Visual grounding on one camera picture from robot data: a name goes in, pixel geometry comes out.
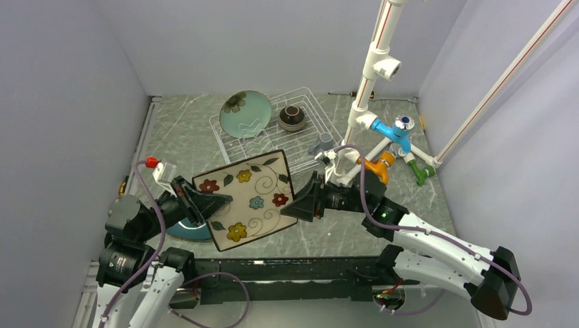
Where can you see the white PVC pipe frame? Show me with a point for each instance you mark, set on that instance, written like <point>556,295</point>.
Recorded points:
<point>406,40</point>

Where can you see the white diagonal PVC pipe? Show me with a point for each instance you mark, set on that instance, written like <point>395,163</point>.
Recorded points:
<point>548,26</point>

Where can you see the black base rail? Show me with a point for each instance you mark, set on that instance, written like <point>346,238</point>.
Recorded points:
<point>287,279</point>

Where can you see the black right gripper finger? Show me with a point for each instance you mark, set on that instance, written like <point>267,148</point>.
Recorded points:
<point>303,210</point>
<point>312,189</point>

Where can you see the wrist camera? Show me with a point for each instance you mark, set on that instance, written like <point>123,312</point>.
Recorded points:
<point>328,159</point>
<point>163,172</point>

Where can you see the teal flower ceramic plate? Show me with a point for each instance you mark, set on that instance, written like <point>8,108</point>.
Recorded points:
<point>245,114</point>

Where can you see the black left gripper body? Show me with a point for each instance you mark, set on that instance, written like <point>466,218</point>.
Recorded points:
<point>182,188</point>

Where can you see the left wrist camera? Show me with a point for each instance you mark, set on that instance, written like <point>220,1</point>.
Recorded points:
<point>163,172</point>

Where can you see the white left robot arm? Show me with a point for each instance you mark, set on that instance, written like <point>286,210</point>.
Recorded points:
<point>136,281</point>

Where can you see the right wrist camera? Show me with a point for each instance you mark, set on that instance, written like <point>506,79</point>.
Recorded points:
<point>328,159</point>

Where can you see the brown patterned ceramic bowl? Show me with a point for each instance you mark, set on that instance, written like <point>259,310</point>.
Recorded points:
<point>292,119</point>

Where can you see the orange pipe fitting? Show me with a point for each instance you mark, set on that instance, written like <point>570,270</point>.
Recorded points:
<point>380,166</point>

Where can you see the brown rectangular floral plate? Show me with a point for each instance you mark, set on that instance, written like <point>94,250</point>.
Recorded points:
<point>260,187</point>

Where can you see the dark teal square plate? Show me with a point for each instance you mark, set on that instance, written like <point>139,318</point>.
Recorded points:
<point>184,229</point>

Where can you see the white wire dish rack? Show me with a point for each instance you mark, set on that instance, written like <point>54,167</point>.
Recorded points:
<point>273,137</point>

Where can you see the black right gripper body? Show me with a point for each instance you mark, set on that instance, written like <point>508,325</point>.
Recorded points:
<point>339,197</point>

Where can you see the green pipe fitting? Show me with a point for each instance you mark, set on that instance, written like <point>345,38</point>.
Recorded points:
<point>421,174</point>

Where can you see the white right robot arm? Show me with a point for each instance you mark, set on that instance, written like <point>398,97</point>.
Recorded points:
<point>417,250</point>

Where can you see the blue pipe valve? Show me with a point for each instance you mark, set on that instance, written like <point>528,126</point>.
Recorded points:
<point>397,133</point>

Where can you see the yellow handled screwdriver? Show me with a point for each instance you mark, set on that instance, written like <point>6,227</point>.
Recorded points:
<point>352,94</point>

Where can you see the grey dotted ceramic mug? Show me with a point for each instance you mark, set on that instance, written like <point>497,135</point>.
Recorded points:
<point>323,142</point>

